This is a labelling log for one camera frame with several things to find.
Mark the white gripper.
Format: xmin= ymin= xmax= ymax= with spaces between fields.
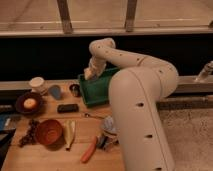
xmin=84 ymin=57 xmax=106 ymax=80

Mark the green plastic tray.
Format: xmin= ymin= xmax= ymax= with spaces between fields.
xmin=78 ymin=68 xmax=119 ymax=108

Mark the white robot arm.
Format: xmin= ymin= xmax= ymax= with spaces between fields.
xmin=84 ymin=38 xmax=179 ymax=171

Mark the metal spoon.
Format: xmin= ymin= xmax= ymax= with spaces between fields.
xmin=84 ymin=113 xmax=104 ymax=120

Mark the blue plastic cup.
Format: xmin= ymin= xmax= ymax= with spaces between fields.
xmin=48 ymin=85 xmax=62 ymax=100

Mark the black rectangular block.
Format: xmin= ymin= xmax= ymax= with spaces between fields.
xmin=57 ymin=104 xmax=79 ymax=113

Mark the blue crumpled cloth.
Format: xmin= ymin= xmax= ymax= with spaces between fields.
xmin=101 ymin=116 xmax=116 ymax=134

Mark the yellow banana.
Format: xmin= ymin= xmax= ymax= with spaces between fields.
xmin=64 ymin=120 xmax=76 ymax=150

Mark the white cup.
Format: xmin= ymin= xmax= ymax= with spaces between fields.
xmin=29 ymin=77 xmax=47 ymax=95

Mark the wooden cutting board table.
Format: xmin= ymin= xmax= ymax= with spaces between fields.
xmin=1 ymin=80 xmax=124 ymax=171

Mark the yellow round fruit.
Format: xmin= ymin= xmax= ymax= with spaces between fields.
xmin=24 ymin=98 xmax=37 ymax=109

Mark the orange carrot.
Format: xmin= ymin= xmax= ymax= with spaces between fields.
xmin=81 ymin=137 xmax=98 ymax=163

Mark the dark brown bowl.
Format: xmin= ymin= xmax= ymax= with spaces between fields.
xmin=15 ymin=92 xmax=43 ymax=115

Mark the dark grape bunch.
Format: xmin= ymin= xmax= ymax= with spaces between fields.
xmin=19 ymin=120 xmax=39 ymax=147

